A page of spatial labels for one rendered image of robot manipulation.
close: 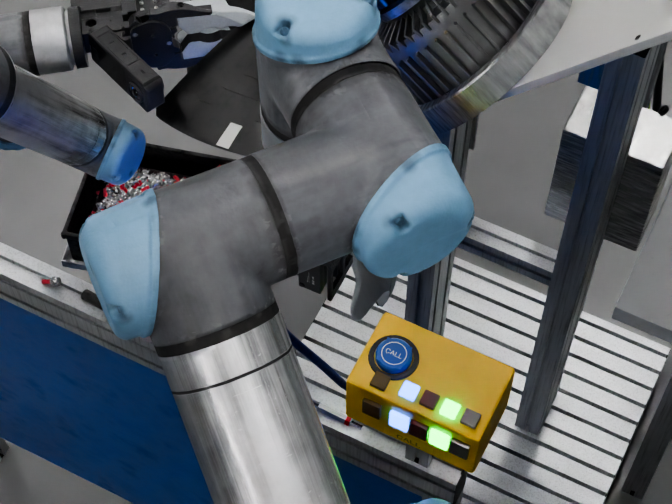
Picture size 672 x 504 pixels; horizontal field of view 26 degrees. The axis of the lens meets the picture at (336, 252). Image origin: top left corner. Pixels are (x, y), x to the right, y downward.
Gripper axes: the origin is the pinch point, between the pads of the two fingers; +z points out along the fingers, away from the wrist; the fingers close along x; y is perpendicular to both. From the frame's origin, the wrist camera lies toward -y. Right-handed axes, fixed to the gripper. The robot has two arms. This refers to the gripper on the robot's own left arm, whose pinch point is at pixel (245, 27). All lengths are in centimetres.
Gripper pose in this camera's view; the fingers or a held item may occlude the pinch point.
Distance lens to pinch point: 171.6
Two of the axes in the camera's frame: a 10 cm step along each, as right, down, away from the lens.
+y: -1.7, -7.8, 6.0
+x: 0.2, 6.0, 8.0
